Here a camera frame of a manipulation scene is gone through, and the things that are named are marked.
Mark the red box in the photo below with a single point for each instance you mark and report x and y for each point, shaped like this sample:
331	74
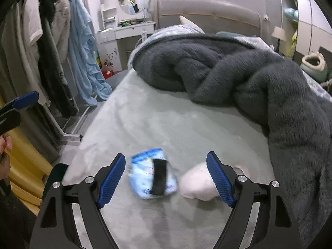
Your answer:
106	73

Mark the person's left hand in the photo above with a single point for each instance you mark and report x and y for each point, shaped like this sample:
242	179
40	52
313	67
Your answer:
4	158

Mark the teal pillow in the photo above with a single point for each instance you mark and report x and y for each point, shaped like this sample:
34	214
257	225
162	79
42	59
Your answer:
225	34

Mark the blue plush toy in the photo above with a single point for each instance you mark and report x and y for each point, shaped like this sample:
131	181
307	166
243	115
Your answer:
290	13

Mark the white clothes rack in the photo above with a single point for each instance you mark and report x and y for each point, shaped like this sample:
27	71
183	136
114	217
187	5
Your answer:
75	124

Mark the black hanging garment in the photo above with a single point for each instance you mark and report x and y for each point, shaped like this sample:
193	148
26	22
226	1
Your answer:
51	62

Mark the light blue robe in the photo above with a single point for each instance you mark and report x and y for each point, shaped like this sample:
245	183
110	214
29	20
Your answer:
83	51

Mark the blue printed packet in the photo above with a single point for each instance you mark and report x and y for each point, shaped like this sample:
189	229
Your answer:
141	176

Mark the white wardrobe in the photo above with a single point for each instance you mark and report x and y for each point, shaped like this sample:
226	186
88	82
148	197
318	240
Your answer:
311	18

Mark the white vanity table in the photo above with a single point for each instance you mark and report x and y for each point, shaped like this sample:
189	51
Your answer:
124	46

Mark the white shirt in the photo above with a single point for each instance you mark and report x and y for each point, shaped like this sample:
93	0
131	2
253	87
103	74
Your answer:
33	23

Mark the white fluffy garment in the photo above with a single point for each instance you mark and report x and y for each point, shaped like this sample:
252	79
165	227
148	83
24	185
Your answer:
61	18

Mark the yellow padded object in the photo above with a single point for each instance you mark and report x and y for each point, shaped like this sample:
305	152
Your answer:
26	166

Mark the black screen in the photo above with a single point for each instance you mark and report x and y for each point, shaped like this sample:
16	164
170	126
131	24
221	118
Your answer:
325	52

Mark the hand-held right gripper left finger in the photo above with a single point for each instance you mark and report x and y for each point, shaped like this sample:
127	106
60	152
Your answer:
111	181

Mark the person's left forearm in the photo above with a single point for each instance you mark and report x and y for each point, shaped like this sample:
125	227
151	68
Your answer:
15	220

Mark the grey knit garment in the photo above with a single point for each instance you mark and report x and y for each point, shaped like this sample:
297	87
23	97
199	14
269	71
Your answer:
18	70

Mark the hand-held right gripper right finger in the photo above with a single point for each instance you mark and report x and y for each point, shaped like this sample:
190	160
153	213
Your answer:
220	181

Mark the white pillow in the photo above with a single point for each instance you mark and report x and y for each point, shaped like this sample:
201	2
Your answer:
187	21

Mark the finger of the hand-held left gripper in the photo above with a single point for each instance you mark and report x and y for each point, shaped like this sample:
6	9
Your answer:
26	101

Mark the dark grey fleece blanket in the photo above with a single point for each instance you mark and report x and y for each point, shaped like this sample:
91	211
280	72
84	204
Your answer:
233	70

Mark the green frog plush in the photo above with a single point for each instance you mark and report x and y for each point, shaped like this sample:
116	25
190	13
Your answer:
315	64

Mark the large white tissue wad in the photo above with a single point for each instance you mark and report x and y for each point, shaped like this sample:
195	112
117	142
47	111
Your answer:
197	184

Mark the grey upholstered bed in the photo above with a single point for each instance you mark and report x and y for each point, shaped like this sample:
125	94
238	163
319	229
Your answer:
155	114

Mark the bedside lamp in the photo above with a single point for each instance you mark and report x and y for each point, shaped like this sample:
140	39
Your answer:
278	32

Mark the yellow-green bag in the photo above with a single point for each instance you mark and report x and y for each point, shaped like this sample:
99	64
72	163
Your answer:
294	42

